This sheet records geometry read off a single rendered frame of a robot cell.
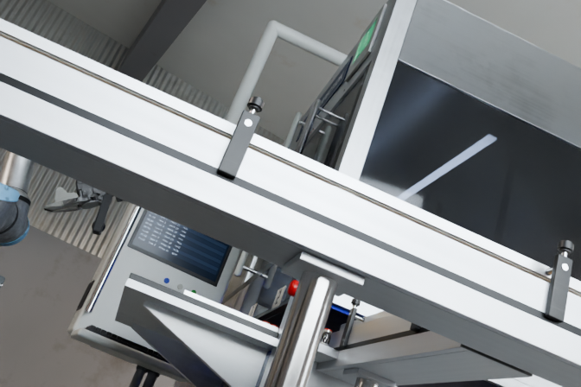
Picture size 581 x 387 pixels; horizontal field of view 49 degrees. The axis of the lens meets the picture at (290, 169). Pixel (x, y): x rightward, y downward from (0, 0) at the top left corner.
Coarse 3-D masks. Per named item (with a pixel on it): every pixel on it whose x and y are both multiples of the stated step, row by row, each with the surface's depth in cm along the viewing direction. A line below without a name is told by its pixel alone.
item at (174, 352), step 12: (144, 336) 205; (156, 336) 206; (156, 348) 205; (168, 348) 206; (180, 348) 207; (168, 360) 205; (180, 360) 206; (192, 360) 207; (180, 372) 206; (192, 372) 206; (204, 372) 207; (204, 384) 205; (216, 384) 206
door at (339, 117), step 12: (360, 84) 207; (348, 96) 217; (336, 108) 230; (348, 108) 208; (336, 120) 219; (324, 132) 233; (336, 132) 210; (324, 144) 222; (336, 144) 201; (324, 156) 212
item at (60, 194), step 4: (56, 188) 178; (60, 188) 178; (56, 192) 178; (60, 192) 178; (64, 192) 179; (56, 196) 177; (60, 196) 178; (64, 196) 178; (68, 196) 179; (72, 196) 179; (76, 196) 179; (56, 200) 177; (60, 200) 177; (52, 204) 176; (56, 204) 176; (60, 204) 176; (76, 204) 179; (44, 208) 177; (48, 208) 177; (52, 208) 177; (56, 208) 177; (60, 208) 178
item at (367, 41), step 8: (384, 8) 214; (376, 16) 219; (376, 24) 212; (368, 32) 220; (376, 32) 210; (360, 40) 231; (368, 40) 214; (360, 48) 223; (368, 48) 207; (360, 56) 216; (352, 64) 224; (360, 64) 214; (352, 72) 219
